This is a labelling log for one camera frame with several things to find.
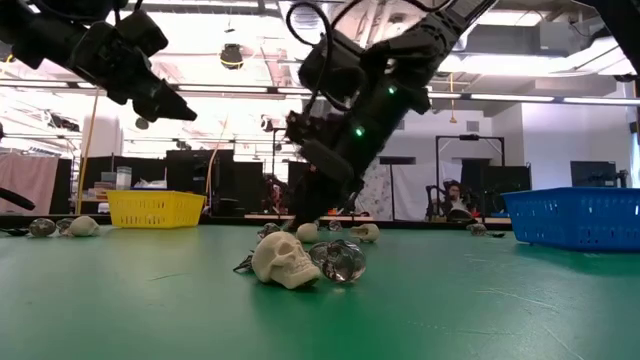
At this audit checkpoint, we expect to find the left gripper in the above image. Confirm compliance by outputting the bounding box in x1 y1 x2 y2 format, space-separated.
67 24 198 123

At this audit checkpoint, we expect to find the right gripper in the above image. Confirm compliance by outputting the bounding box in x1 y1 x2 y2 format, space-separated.
285 74 431 230

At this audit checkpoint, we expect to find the cream plastic skull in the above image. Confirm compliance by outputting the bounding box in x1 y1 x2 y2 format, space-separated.
67 215 101 238
348 222 381 244
295 222 320 245
251 230 322 291

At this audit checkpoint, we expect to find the red black equipment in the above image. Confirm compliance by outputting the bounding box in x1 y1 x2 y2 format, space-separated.
263 173 291 216

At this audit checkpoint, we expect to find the black T-shaped stand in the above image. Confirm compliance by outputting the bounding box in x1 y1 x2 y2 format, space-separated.
378 155 417 221

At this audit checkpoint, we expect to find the black partition panel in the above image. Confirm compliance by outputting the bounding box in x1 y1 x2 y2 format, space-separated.
165 149 265 217
82 155 168 201
459 159 532 217

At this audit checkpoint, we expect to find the white patterned sheet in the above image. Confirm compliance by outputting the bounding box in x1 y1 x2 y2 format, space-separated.
359 162 464 221

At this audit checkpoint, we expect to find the clear plastic container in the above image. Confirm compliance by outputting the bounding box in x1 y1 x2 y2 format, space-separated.
115 166 133 192

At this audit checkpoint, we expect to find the black hanging ceiling lamp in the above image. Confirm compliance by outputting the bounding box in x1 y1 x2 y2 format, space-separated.
219 43 245 71

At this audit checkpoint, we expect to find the yellow plastic basket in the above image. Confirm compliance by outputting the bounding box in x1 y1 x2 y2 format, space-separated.
105 189 208 230

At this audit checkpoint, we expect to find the person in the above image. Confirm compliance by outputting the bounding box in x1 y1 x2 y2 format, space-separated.
439 180 475 222

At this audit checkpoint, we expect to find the pink curtain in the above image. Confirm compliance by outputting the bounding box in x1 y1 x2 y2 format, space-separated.
0 152 60 216

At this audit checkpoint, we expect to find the grey ceiling air unit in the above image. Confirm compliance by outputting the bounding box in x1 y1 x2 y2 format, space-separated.
467 19 569 57

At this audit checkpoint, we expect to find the blue plastic basket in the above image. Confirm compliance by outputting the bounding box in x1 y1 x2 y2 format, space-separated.
501 186 640 253

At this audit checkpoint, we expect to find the black monitor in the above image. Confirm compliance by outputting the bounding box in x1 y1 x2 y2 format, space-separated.
570 160 629 189

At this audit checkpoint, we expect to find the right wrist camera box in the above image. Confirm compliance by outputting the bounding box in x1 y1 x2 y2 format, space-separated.
298 29 369 104

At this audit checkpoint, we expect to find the black arched handle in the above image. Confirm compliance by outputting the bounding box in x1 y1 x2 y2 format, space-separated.
446 206 475 224

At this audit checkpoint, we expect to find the yellow hanging cord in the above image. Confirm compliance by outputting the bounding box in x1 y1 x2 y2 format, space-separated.
448 72 459 125

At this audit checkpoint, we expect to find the black frame stand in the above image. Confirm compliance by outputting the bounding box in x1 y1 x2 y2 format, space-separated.
435 134 506 222

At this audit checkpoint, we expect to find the black looped cable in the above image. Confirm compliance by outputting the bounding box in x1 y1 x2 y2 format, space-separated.
0 186 37 212

